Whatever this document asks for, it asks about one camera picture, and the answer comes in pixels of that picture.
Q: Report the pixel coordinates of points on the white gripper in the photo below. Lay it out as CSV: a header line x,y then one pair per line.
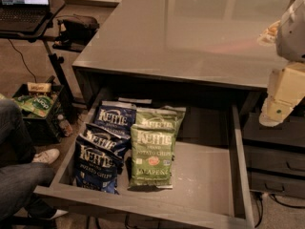
x,y
292,35

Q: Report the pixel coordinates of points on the green jalapeno chip bag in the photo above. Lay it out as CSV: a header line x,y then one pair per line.
x,y
152,156
164,117

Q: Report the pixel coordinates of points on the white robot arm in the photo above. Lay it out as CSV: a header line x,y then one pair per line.
x,y
288,34

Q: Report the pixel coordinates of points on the dark lower drawer unit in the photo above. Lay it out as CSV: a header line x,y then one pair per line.
x,y
275,156

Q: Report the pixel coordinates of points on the open grey top drawer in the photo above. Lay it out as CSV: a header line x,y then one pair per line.
x,y
210,185

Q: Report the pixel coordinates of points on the grey counter cabinet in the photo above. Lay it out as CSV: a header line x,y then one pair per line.
x,y
203,41

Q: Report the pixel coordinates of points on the rear blue Kettle chip bag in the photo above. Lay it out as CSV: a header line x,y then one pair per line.
x,y
116,116

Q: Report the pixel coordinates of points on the blue kettle chip bag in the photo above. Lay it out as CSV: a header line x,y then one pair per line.
x,y
104,138
116,116
95,168

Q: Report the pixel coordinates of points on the middle blue Kettle chip bag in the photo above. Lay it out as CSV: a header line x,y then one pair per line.
x,y
104,138

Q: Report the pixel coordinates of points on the front blue Kettle chip bag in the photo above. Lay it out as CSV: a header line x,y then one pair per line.
x,y
95,168

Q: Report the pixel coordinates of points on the dark bag on stand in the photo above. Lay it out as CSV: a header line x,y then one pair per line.
x,y
75,32

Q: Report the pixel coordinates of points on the small bottle by crate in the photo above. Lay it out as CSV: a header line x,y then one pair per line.
x,y
64,125

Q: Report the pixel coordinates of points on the white sneaker upper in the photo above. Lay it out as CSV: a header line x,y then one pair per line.
x,y
48,156

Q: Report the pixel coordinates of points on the white sneaker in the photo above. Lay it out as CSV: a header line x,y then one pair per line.
x,y
48,156
58,213

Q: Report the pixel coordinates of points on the green snack packet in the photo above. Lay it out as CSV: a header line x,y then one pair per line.
x,y
37,104

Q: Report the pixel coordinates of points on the black crate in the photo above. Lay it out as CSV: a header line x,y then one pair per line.
x,y
45,130

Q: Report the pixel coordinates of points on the white sneaker lower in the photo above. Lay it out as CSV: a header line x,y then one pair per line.
x,y
58,213

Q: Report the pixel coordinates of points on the tan box on crate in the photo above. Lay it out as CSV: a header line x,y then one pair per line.
x,y
39,87

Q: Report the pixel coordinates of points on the person's jeans legs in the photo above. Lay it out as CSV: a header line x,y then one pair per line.
x,y
20,177

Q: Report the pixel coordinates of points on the black laptop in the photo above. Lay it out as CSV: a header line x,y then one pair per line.
x,y
23,15

